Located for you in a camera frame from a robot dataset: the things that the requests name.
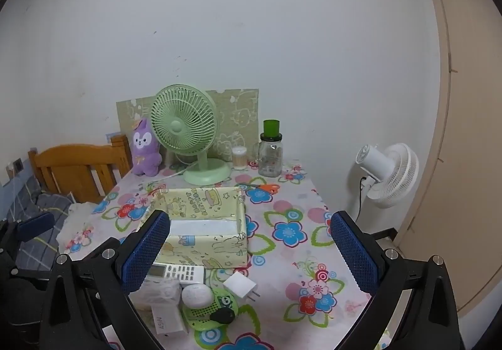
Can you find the green desk fan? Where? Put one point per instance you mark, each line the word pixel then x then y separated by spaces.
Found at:
pixel 178 126

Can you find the white remote control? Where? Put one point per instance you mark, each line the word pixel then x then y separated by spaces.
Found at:
pixel 184 272

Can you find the wall socket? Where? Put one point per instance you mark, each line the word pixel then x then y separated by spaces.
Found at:
pixel 17 165

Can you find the white standing fan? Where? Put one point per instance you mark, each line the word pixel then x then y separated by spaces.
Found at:
pixel 392 177

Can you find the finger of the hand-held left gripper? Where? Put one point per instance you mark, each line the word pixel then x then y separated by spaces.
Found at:
pixel 35 226

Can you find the white charger adapter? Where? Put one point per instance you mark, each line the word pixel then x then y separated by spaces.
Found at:
pixel 239 285

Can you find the white cardboard box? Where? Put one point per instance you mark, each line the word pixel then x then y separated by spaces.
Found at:
pixel 168 320

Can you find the yellow fabric storage box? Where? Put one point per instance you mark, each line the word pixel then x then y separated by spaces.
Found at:
pixel 219 248

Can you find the black metal frame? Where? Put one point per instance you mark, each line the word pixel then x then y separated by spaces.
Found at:
pixel 382 234

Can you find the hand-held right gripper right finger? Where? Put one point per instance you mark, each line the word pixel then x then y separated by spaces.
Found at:
pixel 353 252

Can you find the green perforated panda pouch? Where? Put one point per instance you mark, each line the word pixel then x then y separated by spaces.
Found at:
pixel 200 316

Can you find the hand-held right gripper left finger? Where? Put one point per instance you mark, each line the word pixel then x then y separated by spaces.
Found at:
pixel 145 252

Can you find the black car key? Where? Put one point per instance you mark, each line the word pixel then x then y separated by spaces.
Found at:
pixel 223 316

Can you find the cotton swab container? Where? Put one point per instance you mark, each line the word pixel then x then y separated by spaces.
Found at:
pixel 239 159

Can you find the glass jar mug green lid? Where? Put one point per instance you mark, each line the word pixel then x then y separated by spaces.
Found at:
pixel 270 157

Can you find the wooden chair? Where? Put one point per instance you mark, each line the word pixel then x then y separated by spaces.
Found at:
pixel 74 155

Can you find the white oval case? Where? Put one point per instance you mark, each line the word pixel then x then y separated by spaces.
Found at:
pixel 196 295

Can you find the purple plush toy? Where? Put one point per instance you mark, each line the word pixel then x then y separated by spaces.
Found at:
pixel 144 150

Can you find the patterned cardboard board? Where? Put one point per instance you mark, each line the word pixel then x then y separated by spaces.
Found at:
pixel 235 110

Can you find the clear plastic packet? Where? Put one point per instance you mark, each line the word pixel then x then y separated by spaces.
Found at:
pixel 157 293

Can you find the plaid grey bedding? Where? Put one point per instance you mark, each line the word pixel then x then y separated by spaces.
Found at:
pixel 43 205

